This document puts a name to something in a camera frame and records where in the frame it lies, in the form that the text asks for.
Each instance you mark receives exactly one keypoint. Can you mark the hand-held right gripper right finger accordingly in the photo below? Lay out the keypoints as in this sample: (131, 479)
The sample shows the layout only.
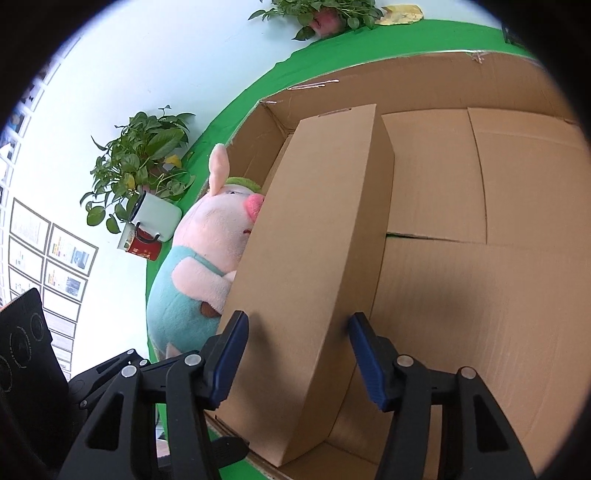
(369, 369)

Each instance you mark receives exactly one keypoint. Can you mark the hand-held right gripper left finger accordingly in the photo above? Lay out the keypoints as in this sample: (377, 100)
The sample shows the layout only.
(231, 357)

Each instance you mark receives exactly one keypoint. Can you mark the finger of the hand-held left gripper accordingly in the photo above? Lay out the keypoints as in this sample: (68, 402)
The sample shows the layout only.
(99, 376)

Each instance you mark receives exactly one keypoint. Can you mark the pink pig plush toy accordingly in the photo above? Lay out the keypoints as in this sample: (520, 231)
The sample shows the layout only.
(207, 230)

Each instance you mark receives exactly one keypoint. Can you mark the large cardboard box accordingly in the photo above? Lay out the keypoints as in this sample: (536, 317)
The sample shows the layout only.
(508, 323)

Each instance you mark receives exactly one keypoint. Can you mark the red mug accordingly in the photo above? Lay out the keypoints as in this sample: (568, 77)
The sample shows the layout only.
(143, 249)

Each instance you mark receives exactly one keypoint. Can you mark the white enamel mug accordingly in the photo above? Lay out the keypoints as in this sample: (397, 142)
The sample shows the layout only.
(157, 214)

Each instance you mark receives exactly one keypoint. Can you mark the leafy green potted plant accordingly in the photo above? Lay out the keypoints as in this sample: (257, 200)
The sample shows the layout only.
(134, 157)

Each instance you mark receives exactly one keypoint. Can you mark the green table cloth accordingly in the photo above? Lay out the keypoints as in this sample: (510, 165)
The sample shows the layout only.
(415, 37)

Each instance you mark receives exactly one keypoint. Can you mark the yellow crumpled sheet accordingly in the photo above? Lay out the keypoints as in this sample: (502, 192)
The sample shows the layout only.
(401, 14)

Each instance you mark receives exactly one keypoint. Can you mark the potted plant with pink pot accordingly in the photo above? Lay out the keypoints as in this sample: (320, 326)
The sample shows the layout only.
(323, 11)

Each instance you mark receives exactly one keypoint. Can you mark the group of framed wall notices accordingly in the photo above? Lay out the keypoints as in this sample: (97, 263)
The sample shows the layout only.
(69, 249)

